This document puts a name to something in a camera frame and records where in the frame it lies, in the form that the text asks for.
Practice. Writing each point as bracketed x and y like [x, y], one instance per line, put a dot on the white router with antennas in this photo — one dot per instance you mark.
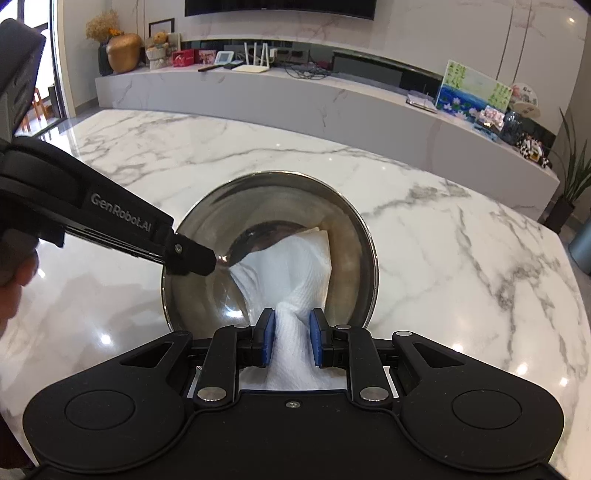
[253, 68]

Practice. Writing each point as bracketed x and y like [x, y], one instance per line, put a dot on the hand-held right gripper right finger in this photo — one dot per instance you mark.
[316, 341]

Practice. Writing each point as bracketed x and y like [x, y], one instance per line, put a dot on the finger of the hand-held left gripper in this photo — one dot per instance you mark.
[191, 256]

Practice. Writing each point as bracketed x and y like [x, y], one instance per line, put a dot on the teddy bear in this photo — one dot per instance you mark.
[159, 50]

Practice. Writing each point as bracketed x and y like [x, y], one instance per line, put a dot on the photo card stand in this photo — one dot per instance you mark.
[487, 121]

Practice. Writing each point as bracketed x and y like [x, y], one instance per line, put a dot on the person's left hand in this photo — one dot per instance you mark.
[11, 300]

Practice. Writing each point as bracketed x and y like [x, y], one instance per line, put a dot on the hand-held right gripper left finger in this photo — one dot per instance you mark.
[268, 341]

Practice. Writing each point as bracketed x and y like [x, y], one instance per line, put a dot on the potted long-leaf plant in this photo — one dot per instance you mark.
[565, 207]

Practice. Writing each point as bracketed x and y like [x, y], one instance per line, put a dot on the black television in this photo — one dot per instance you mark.
[277, 8]

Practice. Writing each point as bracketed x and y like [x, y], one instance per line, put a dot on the black picture frame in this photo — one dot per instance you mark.
[171, 27]

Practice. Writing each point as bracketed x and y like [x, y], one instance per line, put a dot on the grey metal trash can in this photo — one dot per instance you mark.
[582, 251]

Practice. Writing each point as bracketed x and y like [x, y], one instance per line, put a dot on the gold vase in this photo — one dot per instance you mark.
[123, 53]

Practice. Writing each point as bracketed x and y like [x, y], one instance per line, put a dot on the small white display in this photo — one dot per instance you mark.
[225, 58]

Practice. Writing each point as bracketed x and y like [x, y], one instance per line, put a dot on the round paper fan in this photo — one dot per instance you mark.
[524, 98]

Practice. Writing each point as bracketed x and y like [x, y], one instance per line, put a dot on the pink card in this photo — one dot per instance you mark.
[207, 57]

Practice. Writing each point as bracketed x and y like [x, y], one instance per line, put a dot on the cow print toy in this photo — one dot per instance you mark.
[535, 152]

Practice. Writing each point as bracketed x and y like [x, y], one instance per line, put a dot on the marble television console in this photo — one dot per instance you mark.
[351, 110]

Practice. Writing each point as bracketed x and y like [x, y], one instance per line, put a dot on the dried flower bunch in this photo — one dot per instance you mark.
[102, 25]

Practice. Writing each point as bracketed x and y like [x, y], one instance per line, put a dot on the steel bowl with blue outside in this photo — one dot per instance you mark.
[217, 258]

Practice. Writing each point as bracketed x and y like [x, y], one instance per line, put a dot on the dark vase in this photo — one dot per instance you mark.
[104, 60]

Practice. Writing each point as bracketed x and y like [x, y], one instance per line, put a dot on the red box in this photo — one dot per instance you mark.
[184, 58]

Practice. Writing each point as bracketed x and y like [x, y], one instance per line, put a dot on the white paper towel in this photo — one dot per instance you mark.
[295, 267]

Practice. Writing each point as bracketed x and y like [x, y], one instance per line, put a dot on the grey set-top box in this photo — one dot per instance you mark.
[421, 104]

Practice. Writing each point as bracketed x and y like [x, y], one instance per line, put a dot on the lotus pond painting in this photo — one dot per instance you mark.
[471, 92]

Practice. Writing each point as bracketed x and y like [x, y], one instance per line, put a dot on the black remote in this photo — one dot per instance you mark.
[211, 68]

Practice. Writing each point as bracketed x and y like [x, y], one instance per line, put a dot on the dark glass jar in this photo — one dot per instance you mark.
[512, 129]

